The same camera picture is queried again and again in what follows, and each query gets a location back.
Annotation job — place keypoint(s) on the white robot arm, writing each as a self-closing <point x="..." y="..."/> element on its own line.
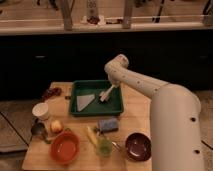
<point x="174" y="118"/>

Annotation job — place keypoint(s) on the green plastic tray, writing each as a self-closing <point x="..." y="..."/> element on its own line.
<point x="112" y="107"/>

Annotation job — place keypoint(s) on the grey triangular cloth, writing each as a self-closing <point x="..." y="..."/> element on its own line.
<point x="84" y="100"/>

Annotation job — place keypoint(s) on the blue sponge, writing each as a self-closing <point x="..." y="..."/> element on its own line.
<point x="108" y="125"/>

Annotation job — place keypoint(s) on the metal spoon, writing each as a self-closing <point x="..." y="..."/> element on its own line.
<point x="101" y="135"/>

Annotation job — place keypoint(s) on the dark red grapes bunch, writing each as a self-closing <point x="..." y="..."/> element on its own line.
<point x="51" y="92"/>

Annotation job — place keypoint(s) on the green cup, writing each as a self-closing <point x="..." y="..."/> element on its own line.
<point x="104" y="147"/>

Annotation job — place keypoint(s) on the dark purple bowl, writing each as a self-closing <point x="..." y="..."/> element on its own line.
<point x="138" y="147"/>

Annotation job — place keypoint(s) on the white paper cup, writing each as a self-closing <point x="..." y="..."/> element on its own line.
<point x="41" y="111"/>

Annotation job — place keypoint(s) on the orange bowl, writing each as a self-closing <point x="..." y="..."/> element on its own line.
<point x="65" y="148"/>

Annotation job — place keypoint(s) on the metal measuring cup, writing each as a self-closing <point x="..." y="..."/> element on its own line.
<point x="38" y="130"/>

